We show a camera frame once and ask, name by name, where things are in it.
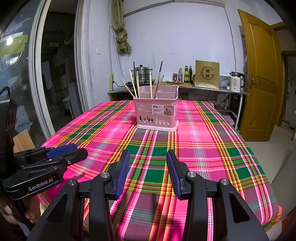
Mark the green hanging cloth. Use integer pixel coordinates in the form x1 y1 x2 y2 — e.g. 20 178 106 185
112 0 132 54

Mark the steel shelf table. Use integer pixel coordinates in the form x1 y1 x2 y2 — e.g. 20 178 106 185
176 83 250 130

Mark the pink plaid tablecloth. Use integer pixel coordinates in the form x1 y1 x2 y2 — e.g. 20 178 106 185
38 100 283 241

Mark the person's left hand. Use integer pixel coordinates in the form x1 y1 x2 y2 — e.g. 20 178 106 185
0 197 41 232

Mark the metal counter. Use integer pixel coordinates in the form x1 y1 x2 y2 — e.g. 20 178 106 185
107 89 139 102

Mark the black induction cooker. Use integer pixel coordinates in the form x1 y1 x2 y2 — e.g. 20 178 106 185
125 80 156 88

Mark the steel steamer pot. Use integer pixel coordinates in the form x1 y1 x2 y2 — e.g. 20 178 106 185
131 65 153 81

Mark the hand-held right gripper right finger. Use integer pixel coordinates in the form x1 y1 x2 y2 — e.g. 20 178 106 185
166 149 265 241

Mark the thin wall cable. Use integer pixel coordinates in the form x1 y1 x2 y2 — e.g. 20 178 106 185
225 7 237 72

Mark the gold gift box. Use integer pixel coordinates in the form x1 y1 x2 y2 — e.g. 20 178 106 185
194 60 220 90

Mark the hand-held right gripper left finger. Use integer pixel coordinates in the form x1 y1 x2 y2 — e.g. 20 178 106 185
26 149 131 241

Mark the white sliding door frame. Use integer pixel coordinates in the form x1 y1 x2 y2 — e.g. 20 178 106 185
29 0 97 139

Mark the black chopstick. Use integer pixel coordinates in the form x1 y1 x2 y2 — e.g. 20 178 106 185
154 61 163 93
132 61 138 98

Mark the grey rag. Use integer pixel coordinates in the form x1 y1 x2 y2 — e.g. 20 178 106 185
215 93 228 108

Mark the wooden cutting board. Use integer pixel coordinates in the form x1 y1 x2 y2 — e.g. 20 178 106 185
162 81 193 88

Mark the white electric kettle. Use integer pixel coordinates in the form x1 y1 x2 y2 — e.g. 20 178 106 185
229 71 245 93

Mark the yellow wooden door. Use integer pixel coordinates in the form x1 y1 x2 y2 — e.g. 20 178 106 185
238 9 286 142

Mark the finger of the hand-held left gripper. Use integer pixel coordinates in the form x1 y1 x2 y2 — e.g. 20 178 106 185
14 143 78 163
21 148 89 180

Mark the set of light wooden chopsticks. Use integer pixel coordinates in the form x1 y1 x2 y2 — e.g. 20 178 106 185
120 69 165 99

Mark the pink plastic utensil basket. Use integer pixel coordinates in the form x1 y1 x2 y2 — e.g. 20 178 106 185
132 85 179 132

